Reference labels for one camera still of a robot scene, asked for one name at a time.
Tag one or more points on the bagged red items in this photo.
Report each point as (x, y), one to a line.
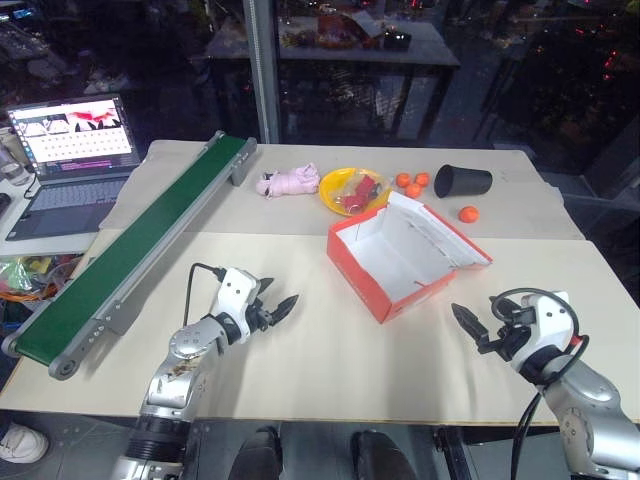
(361, 192)

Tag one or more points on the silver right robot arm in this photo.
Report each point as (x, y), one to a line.
(590, 395)

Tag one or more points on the dark background table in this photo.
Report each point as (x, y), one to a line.
(350, 55)

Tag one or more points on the yellow plastic plate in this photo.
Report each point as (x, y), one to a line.
(327, 192)

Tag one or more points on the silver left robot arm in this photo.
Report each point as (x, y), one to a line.
(172, 375)

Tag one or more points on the orange cardboard box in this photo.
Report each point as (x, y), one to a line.
(360, 272)

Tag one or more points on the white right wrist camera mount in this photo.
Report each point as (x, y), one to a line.
(552, 320)

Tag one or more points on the small orange fruit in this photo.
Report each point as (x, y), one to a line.
(402, 179)
(469, 214)
(423, 179)
(414, 190)

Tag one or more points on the white sneaker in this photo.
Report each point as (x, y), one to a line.
(22, 442)

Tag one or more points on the grey open laptop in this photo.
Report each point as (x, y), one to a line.
(75, 200)

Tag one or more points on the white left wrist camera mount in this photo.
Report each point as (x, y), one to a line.
(239, 295)

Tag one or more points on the black plastic cup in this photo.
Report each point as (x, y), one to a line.
(465, 181)

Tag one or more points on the colourful clutter pile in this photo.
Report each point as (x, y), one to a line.
(330, 32)

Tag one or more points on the clear glass bottle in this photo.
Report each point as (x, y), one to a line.
(12, 167)

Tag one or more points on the grey metal pillar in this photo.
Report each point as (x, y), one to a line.
(262, 75)

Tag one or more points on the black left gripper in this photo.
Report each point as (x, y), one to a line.
(261, 315)

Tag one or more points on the pink fabric bundle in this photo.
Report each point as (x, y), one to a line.
(290, 181)

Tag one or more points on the colourful toy pile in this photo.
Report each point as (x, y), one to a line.
(30, 275)

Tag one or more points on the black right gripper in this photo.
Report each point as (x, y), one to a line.
(515, 335)

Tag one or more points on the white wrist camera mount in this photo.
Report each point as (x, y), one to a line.
(552, 320)
(239, 295)

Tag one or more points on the green conveyor belt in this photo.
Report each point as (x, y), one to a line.
(135, 240)

